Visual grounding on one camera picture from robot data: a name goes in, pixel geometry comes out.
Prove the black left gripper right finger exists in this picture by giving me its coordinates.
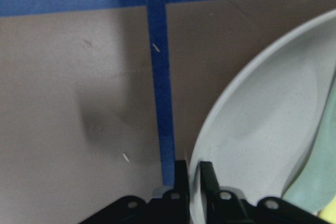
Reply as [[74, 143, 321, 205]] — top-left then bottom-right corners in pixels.
[[200, 162, 327, 223]]

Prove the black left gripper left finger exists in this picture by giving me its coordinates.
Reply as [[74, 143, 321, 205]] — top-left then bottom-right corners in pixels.
[[82, 161, 190, 223]]

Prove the white round plate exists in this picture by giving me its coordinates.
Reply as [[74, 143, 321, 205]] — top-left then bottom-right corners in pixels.
[[189, 11, 335, 223]]

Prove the yellow plastic fork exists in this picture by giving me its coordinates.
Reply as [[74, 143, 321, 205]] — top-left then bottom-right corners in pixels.
[[318, 201, 335, 224]]

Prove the pale green plastic spoon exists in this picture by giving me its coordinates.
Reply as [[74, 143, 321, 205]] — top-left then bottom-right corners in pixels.
[[281, 66, 335, 214]]

